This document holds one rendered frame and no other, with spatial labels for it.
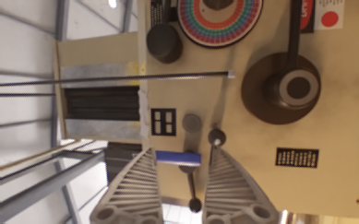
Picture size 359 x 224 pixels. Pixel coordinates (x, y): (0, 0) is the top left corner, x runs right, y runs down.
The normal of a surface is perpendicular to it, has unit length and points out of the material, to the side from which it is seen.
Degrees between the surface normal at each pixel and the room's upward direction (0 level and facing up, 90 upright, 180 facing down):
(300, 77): 90
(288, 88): 90
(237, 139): 90
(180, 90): 90
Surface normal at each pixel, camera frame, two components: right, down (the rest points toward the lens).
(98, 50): -0.20, 0.11
